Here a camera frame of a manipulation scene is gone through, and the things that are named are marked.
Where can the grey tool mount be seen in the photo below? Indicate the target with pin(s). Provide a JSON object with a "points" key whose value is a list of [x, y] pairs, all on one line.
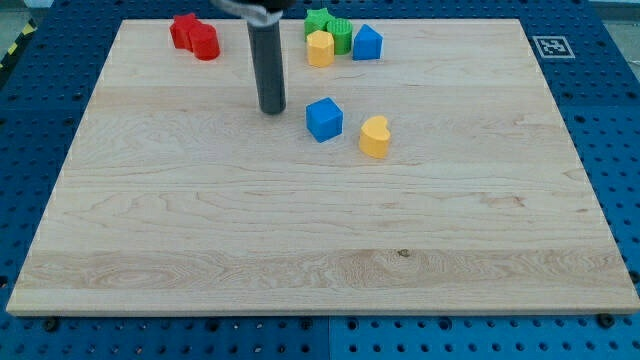
{"points": [[255, 11]]}

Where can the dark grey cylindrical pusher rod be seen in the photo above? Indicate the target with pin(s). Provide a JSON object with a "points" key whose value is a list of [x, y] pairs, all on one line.
{"points": [[265, 44]]}

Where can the yellow heart block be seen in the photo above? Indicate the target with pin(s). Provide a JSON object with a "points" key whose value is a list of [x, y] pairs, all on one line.
{"points": [[374, 138]]}

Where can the green star block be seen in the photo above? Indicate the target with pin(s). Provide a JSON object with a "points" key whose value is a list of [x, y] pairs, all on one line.
{"points": [[316, 20]]}

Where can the red cylinder block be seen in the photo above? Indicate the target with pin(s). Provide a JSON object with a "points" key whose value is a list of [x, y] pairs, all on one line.
{"points": [[204, 42]]}

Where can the yellow hexagon block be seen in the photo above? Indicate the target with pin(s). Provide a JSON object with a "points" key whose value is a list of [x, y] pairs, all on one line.
{"points": [[320, 48]]}

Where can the red star block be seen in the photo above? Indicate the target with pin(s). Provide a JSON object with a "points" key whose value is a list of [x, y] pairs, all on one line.
{"points": [[181, 28]]}

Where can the green cylinder block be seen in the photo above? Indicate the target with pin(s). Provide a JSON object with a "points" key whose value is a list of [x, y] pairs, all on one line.
{"points": [[341, 30]]}

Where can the blue triangular prism block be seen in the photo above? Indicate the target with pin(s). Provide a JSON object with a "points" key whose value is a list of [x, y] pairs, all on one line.
{"points": [[367, 45]]}

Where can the blue cube block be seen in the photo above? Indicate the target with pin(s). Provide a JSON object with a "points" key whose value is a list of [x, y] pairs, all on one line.
{"points": [[324, 119]]}

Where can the wooden board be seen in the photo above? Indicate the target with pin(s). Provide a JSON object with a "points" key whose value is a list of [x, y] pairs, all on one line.
{"points": [[179, 197]]}

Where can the white fiducial marker tag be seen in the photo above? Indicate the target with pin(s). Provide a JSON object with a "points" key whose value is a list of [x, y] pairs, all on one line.
{"points": [[553, 47]]}

